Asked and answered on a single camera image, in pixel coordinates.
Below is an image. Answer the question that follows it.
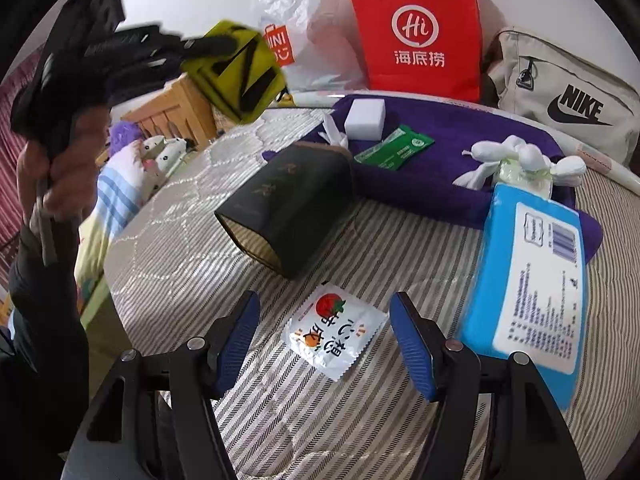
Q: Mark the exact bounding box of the person's left hand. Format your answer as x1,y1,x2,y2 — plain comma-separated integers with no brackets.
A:
17,102,111,223

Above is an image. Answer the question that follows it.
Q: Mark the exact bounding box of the purple towel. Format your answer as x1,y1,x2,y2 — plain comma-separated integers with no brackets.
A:
262,92,603,266

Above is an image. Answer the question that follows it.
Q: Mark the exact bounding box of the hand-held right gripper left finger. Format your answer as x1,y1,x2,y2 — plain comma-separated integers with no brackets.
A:
65,290,262,480

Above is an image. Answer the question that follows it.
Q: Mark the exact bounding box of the green tissue pack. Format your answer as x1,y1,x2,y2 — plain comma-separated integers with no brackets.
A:
495,157,553,198

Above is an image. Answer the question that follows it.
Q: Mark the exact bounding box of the yellow pouch with black straps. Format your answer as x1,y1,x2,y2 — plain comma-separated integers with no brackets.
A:
180,20,288,125

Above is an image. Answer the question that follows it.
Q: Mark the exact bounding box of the purple plush toy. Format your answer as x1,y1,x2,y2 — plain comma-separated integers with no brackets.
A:
107,121,142,156

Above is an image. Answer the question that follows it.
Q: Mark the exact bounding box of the red paper bag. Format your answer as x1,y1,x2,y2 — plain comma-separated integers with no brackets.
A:
345,0,483,103

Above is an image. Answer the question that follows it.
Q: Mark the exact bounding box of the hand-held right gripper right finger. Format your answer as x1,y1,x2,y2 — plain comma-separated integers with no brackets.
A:
389,291,586,480

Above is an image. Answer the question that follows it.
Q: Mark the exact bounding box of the grey waist bag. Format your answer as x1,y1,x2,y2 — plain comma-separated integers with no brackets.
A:
487,26,640,166

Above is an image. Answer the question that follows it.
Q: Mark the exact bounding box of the person's left forearm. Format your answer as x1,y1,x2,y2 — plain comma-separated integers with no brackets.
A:
0,220,103,466

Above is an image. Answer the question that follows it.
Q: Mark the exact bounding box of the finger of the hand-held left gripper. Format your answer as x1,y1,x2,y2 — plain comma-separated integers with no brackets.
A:
165,32,237,63

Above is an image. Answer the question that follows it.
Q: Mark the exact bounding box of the white fruit print sachet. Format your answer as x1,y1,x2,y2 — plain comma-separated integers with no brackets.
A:
282,282,388,382

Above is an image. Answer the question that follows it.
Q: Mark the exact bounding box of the green wipe packet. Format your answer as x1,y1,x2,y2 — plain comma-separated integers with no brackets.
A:
354,125,435,171

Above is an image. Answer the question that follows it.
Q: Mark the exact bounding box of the pastel striped blanket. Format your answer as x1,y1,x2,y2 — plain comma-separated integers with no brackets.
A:
75,150,166,311

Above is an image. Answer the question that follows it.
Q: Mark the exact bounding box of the pink striped cloth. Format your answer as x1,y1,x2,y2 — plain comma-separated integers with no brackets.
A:
0,50,36,271

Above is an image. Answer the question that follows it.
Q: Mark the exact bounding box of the black and gold box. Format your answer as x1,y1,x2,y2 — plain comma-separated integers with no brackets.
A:
214,141,357,281

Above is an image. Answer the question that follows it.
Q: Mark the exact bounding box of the blue tissue pack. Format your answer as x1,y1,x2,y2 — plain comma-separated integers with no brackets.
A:
457,183,596,376

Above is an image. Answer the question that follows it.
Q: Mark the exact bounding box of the white paper tissue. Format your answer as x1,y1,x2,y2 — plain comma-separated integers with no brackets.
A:
317,114,351,150

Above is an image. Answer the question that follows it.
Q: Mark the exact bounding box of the printed paper roll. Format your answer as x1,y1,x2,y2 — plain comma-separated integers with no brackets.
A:
565,135,640,188

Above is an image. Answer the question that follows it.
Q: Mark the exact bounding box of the white plastic shopping bag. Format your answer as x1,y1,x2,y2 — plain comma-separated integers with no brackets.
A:
250,0,368,95

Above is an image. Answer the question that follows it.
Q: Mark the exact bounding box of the wooden headboard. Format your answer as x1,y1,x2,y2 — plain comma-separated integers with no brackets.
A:
120,72,218,151

